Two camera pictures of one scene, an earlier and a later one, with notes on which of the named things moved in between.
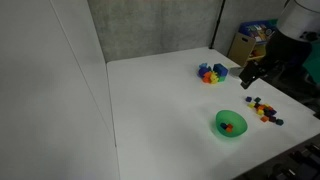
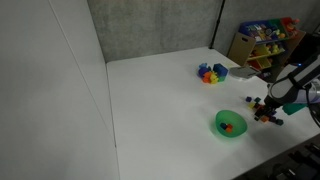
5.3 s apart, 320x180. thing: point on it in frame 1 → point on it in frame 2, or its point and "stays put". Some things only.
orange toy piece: [207, 77] stays put
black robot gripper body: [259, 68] → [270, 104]
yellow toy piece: [213, 77] stays put
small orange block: [264, 119] stays put
